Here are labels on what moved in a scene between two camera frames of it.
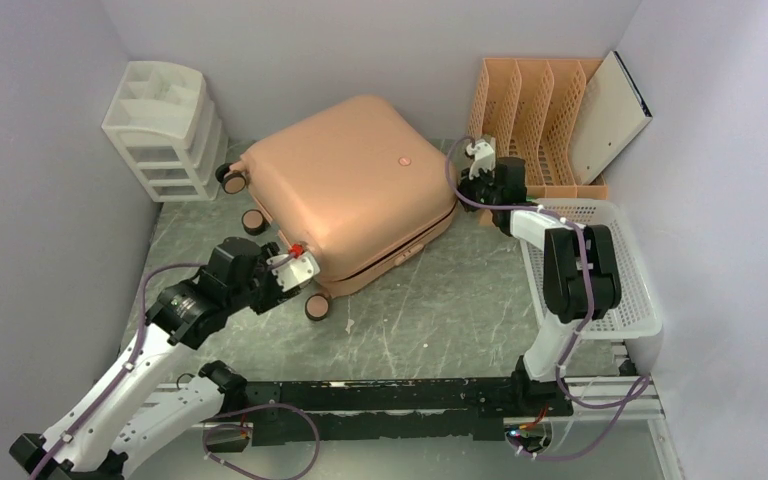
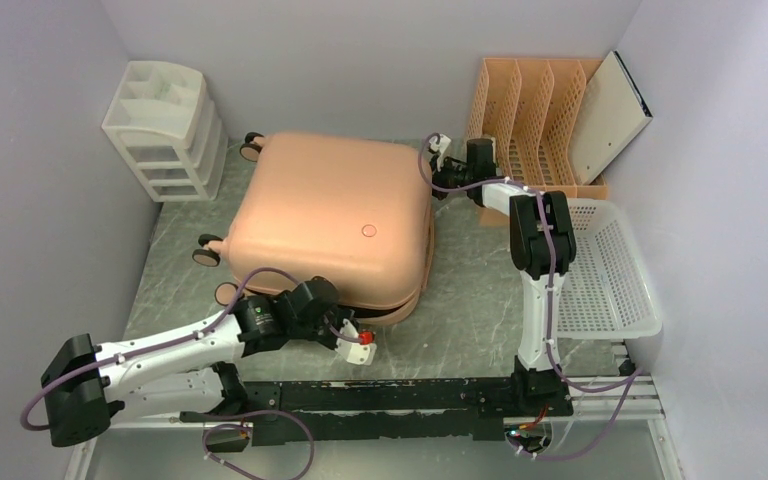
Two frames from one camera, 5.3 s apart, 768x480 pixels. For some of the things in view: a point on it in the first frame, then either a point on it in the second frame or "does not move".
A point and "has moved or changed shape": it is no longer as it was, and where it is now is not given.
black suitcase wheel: (232, 182) to (251, 150)
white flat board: (612, 116) does not move
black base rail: (401, 409) does not move
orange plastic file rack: (530, 107) does not move
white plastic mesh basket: (637, 315) does not move
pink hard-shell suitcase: (359, 183) has moved or changed shape
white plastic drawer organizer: (168, 133) does not move
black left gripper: (275, 294) to (339, 315)
